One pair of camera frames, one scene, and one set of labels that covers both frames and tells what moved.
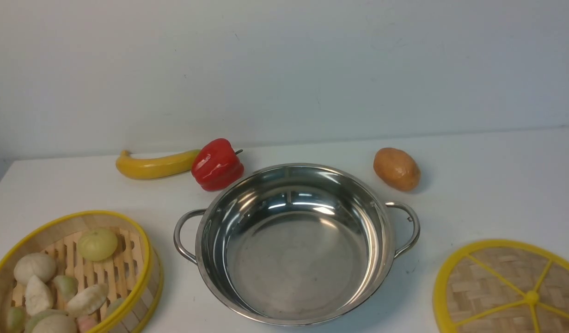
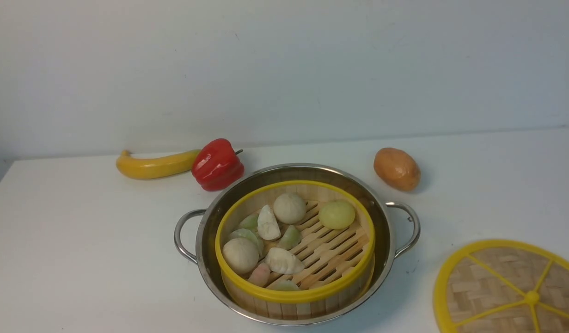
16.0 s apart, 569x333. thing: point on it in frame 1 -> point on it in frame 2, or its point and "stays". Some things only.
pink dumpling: (85, 323) -> (261, 275)
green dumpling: (67, 286) -> (291, 238)
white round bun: (56, 323) -> (240, 255)
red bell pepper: (216, 164) stays
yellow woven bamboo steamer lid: (495, 286) stays
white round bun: (41, 265) -> (289, 208)
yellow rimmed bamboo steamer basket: (95, 248) -> (296, 250)
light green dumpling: (115, 305) -> (284, 285)
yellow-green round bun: (97, 245) -> (337, 214)
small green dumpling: (16, 318) -> (250, 222)
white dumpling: (38, 298) -> (267, 226)
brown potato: (397, 168) stays
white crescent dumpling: (87, 301) -> (283, 261)
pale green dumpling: (30, 323) -> (247, 233)
